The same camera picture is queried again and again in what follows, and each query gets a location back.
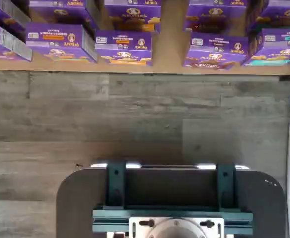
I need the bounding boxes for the dark robot base platform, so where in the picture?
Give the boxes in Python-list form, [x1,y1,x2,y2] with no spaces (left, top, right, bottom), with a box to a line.
[56,162,289,238]

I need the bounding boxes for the wooden board under purple boxes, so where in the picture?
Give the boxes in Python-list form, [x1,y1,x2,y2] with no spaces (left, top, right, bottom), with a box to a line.
[0,0,290,76]

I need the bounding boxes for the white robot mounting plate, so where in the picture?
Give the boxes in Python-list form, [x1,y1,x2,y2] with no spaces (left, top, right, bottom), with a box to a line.
[129,216,225,238]

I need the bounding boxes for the teal metal mounting frame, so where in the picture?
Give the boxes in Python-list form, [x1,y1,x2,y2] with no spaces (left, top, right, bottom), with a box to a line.
[92,162,254,235]

